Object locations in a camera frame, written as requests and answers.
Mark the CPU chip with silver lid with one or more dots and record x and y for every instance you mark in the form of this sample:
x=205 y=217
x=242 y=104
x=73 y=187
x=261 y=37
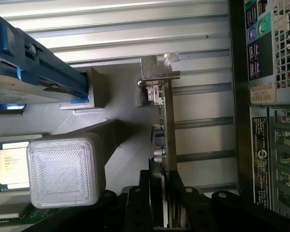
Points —
x=12 y=164

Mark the black PC case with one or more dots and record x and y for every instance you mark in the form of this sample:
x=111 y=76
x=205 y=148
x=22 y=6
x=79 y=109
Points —
x=261 y=135

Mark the black printed label sticker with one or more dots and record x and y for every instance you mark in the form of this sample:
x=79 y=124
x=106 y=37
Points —
x=261 y=164

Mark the green circuit board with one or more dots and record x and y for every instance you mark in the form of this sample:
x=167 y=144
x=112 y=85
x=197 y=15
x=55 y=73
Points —
x=36 y=215

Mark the grey 3D-printed parts rack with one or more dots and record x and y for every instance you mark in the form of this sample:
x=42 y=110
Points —
x=65 y=171

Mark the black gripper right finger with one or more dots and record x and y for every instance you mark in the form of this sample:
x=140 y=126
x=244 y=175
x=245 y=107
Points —
x=200 y=215

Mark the tan barcode sticker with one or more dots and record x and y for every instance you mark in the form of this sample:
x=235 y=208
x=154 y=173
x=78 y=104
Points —
x=263 y=93

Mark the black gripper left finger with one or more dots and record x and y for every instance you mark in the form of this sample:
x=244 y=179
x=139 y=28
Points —
x=137 y=207

